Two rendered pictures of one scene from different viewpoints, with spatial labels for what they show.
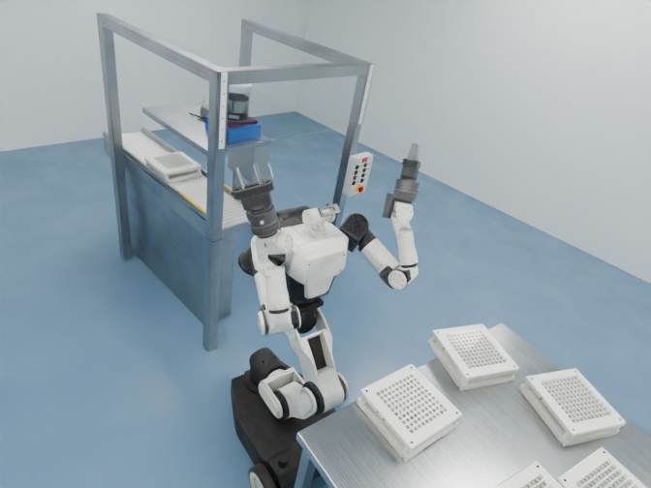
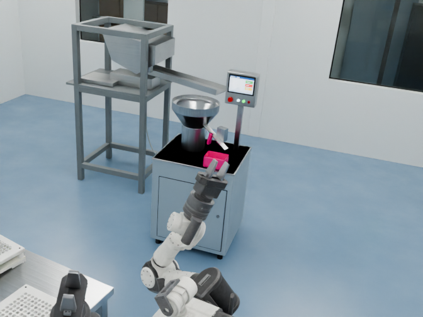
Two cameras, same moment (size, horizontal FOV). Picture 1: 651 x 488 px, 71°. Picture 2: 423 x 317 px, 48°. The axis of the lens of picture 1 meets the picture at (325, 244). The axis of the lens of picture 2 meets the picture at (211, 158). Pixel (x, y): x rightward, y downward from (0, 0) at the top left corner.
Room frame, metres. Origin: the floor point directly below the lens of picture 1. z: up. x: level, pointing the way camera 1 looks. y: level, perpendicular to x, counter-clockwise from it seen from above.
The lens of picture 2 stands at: (2.47, -0.33, 2.23)
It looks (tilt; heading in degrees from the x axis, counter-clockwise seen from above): 24 degrees down; 157
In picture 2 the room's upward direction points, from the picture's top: 5 degrees clockwise
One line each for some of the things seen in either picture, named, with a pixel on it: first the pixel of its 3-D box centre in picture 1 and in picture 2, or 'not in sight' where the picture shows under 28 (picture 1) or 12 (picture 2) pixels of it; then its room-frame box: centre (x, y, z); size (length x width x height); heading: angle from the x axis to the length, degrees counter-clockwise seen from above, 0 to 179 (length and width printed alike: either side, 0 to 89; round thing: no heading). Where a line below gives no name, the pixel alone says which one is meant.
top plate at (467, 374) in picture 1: (474, 350); not in sight; (1.33, -0.65, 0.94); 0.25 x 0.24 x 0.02; 114
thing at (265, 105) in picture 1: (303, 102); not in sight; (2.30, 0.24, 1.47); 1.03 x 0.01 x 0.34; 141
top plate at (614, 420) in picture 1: (573, 400); not in sight; (1.17, -0.98, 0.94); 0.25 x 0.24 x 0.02; 113
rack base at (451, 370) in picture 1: (470, 358); not in sight; (1.33, -0.65, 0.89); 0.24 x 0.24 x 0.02; 24
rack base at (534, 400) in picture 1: (567, 409); not in sight; (1.17, -0.98, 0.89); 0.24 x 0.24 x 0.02; 23
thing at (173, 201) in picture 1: (172, 179); not in sight; (2.53, 1.02, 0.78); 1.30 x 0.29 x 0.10; 51
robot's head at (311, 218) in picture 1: (318, 219); (179, 299); (1.47, 0.05, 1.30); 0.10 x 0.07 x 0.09; 132
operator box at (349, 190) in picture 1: (357, 174); not in sight; (2.70, -0.12, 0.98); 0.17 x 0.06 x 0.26; 141
